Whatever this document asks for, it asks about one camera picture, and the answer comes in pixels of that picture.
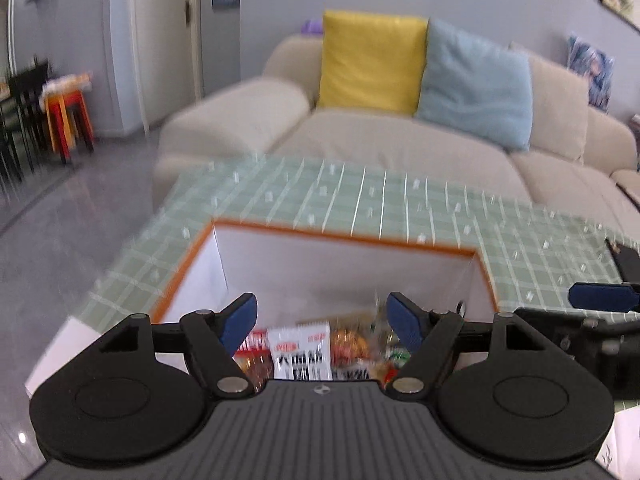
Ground white paper sheet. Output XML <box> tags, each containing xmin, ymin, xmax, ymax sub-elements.
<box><xmin>597</xmin><ymin>407</ymin><xmax>640</xmax><ymax>480</ymax></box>

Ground beige cushion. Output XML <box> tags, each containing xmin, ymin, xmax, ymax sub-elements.
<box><xmin>507</xmin><ymin>42</ymin><xmax>591</xmax><ymax>163</ymax></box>

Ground green checked tablecloth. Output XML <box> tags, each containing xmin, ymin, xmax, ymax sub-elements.
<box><xmin>65</xmin><ymin>155</ymin><xmax>640</xmax><ymax>411</ymax></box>

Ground white door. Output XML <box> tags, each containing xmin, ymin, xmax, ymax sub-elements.
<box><xmin>132</xmin><ymin>0</ymin><xmax>204</xmax><ymax>133</ymax></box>

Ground stacked red orange stools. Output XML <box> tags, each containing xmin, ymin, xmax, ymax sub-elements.
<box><xmin>44</xmin><ymin>89</ymin><xmax>95</xmax><ymax>164</ymax></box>

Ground black notebook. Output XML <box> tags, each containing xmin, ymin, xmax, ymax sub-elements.
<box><xmin>605</xmin><ymin>239</ymin><xmax>640</xmax><ymax>283</ymax></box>

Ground light blue pillow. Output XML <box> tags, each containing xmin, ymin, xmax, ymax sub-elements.
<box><xmin>414</xmin><ymin>17</ymin><xmax>533</xmax><ymax>152</ymax></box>

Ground clear orange mixed snack packet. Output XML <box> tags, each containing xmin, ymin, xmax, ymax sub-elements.
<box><xmin>330</xmin><ymin>327</ymin><xmax>382</xmax><ymax>362</ymax></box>

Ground anime print pillow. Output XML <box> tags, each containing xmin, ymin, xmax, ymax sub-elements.
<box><xmin>567</xmin><ymin>35</ymin><xmax>615</xmax><ymax>113</ymax></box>

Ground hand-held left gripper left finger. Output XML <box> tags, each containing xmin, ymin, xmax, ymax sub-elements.
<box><xmin>92</xmin><ymin>292</ymin><xmax>258</xmax><ymax>396</ymax></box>

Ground black dining chair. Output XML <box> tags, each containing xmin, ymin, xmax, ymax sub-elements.
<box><xmin>0</xmin><ymin>60</ymin><xmax>54</xmax><ymax>182</ymax></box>

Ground white black printed snack packet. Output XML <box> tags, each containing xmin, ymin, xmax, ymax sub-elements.
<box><xmin>267</xmin><ymin>322</ymin><xmax>332</xmax><ymax>381</ymax></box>

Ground orange cardboard box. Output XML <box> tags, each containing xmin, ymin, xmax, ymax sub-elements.
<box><xmin>150</xmin><ymin>217</ymin><xmax>501</xmax><ymax>396</ymax></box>

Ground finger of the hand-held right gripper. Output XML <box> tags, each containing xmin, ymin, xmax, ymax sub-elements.
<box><xmin>569</xmin><ymin>281</ymin><xmax>640</xmax><ymax>312</ymax></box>

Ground beige sofa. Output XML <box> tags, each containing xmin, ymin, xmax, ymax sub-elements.
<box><xmin>152</xmin><ymin>35</ymin><xmax>640</xmax><ymax>221</ymax></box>

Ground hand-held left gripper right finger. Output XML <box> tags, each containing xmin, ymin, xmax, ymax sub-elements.
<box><xmin>386</xmin><ymin>291</ymin><xmax>563</xmax><ymax>395</ymax></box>

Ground cloth bundle on stools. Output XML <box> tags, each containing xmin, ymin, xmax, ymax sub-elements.
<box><xmin>42</xmin><ymin>72</ymin><xmax>94</xmax><ymax>102</ymax></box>

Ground green raisin snack packet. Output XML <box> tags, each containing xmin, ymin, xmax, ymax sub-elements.
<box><xmin>386</xmin><ymin>342</ymin><xmax>413</xmax><ymax>367</ymax></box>

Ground yellow pillow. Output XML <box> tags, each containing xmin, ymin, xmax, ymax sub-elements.
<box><xmin>317</xmin><ymin>10</ymin><xmax>430</xmax><ymax>117</ymax></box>

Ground meat snack packet red label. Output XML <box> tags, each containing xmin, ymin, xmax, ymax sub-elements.
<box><xmin>232</xmin><ymin>330</ymin><xmax>273</xmax><ymax>392</ymax></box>

